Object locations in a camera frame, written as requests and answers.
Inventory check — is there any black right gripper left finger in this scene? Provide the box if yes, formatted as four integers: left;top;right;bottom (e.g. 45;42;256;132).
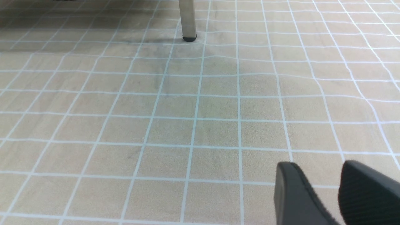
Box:
274;162;339;225

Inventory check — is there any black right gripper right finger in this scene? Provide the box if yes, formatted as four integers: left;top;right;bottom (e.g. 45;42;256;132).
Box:
338;160;400;225

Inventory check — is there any silver metal shoe rack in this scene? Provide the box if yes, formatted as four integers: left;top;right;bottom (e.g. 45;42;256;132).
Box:
178;0;197;43

